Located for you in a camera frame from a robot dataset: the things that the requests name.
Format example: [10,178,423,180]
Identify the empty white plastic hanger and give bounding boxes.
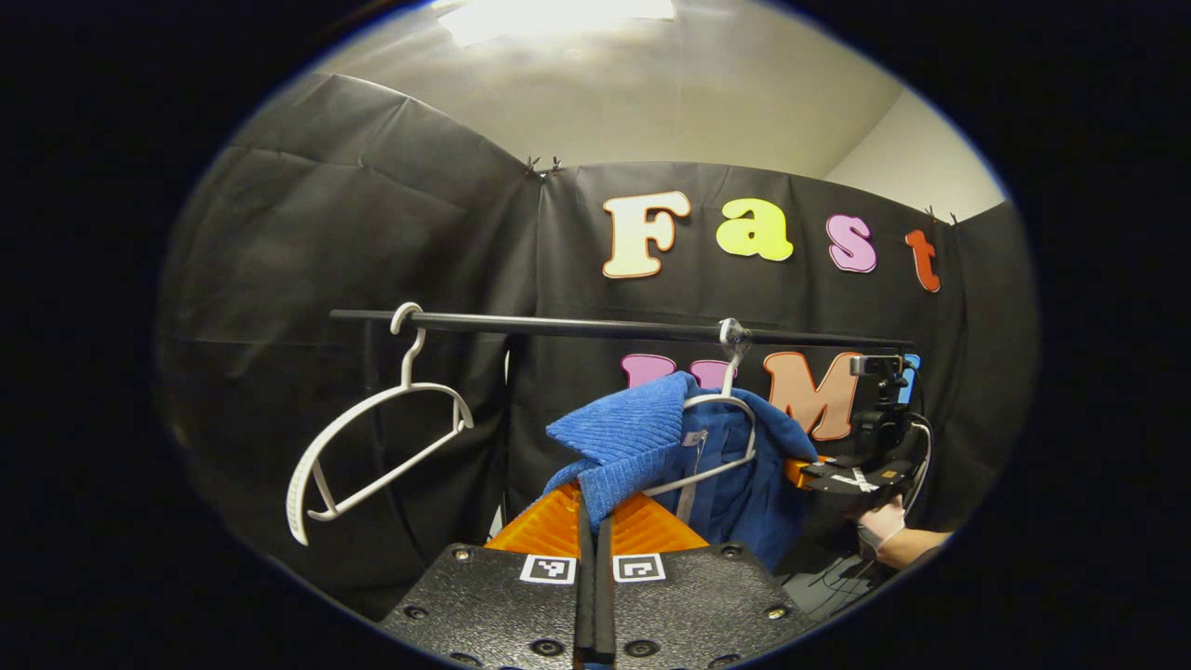
[286,301,475,547]

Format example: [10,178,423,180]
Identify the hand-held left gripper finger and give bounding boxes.
[595,490,820,670]
[377,482,597,670]

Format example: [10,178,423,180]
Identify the white hanger with hook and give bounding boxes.
[642,318,759,499]

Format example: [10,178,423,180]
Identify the blue ribbed knit garment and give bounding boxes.
[542,370,820,570]

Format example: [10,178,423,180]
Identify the black clothes rail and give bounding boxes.
[330,309,917,350]

